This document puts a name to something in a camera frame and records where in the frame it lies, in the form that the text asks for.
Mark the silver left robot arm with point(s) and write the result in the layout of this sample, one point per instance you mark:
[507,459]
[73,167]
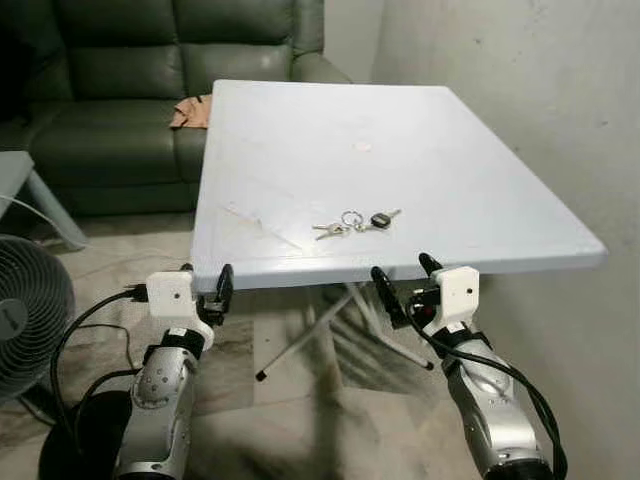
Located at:
[160,400]

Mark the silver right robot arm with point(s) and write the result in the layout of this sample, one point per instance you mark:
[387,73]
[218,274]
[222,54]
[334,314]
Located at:
[490,400]

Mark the white folding table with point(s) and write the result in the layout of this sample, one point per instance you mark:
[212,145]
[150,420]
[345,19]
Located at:
[400,170]

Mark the brown crumpled cloth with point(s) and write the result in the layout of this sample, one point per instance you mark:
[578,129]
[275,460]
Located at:
[192,112]

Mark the black standing fan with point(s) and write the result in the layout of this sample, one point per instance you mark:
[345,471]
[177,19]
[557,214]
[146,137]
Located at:
[30,320]

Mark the dark green leather sofa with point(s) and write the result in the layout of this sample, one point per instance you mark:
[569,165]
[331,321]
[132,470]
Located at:
[120,70]

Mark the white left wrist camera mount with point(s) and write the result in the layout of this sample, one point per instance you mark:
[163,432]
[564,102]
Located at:
[172,295]

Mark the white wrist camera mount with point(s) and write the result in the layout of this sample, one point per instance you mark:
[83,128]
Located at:
[172,295]
[458,292]

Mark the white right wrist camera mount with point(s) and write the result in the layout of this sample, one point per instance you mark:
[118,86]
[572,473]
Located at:
[458,292]

